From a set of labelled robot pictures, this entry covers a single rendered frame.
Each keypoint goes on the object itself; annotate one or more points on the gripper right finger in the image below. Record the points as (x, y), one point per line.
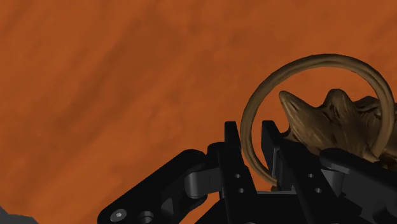
(297, 167)

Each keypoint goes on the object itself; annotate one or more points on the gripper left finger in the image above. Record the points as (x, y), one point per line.
(231, 173)

